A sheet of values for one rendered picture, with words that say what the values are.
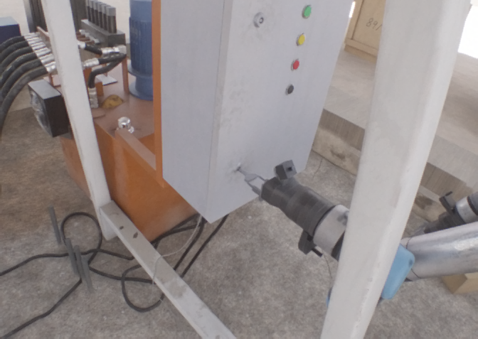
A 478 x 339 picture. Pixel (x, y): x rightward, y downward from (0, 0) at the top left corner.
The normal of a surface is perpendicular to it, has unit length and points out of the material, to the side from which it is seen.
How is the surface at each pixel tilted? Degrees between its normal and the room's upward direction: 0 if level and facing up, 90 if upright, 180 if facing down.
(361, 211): 93
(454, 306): 0
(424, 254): 73
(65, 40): 91
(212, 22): 90
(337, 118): 91
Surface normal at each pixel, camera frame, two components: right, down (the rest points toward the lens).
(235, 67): 0.68, 0.49
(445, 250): -0.89, -0.22
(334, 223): -0.32, -0.46
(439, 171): -0.72, 0.33
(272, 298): 0.12, -0.81
